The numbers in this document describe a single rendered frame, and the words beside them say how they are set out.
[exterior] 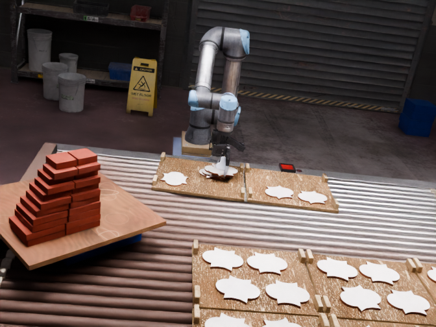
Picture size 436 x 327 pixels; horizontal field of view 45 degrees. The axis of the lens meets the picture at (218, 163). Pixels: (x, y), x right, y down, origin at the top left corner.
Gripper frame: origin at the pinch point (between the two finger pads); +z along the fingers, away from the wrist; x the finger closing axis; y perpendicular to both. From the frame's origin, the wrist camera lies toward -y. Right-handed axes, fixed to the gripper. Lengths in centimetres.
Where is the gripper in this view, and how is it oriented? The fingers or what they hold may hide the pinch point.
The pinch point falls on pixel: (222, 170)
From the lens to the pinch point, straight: 244.5
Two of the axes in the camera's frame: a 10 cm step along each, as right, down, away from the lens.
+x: 2.6, 4.2, -8.7
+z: -1.4, 9.1, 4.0
